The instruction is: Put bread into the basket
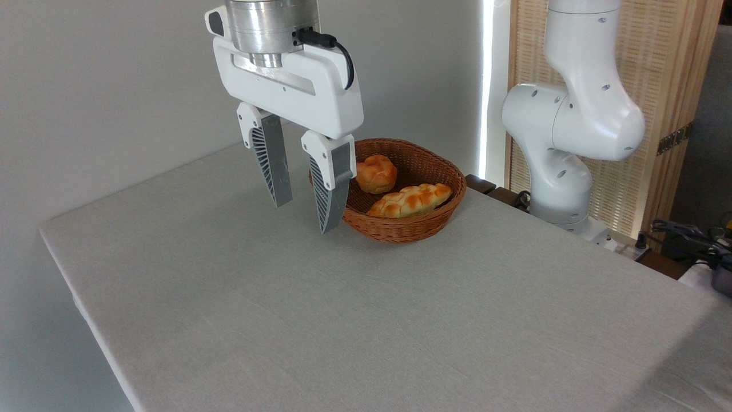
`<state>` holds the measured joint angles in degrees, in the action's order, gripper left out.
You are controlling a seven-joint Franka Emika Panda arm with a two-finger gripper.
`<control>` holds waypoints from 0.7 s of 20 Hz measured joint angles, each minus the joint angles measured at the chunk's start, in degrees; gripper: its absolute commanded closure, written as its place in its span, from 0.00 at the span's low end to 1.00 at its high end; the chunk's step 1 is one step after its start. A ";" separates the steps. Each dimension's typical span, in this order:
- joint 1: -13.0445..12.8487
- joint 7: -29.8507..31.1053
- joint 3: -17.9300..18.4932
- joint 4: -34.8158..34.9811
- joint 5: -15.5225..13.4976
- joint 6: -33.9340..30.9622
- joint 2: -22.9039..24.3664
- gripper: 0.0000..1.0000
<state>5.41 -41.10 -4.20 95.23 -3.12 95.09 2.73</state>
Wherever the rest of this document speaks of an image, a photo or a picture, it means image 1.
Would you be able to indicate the brown wicker basket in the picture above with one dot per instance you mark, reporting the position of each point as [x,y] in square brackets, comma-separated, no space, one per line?
[412,229]

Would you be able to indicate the dark brown wooden furniture edge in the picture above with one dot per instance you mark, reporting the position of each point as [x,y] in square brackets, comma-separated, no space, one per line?
[486,187]

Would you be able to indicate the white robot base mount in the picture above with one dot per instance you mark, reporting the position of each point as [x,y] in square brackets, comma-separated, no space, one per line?
[597,233]

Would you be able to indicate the grey tablecloth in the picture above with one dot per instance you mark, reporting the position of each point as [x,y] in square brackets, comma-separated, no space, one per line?
[343,320]

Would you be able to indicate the round golden bread bun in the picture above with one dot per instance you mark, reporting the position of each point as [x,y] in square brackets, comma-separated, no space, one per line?
[377,173]

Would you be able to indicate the dark metal screen hinge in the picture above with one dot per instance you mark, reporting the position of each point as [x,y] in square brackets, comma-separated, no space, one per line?
[675,138]

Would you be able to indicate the long braided bread loaf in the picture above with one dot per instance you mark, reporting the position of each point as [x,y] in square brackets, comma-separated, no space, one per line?
[409,200]

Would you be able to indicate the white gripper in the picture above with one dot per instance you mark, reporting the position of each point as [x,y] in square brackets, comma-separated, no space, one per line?
[320,97]

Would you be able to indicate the wooden slatted folding screen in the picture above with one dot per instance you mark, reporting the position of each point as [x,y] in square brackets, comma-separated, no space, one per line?
[675,68]

